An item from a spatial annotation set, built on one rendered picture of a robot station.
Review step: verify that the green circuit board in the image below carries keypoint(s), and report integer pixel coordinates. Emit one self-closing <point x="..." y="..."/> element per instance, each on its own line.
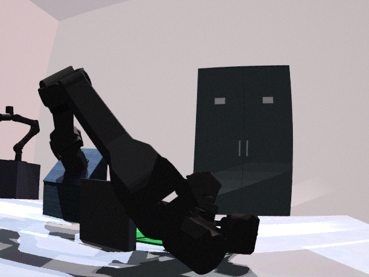
<point x="147" y="240"/>

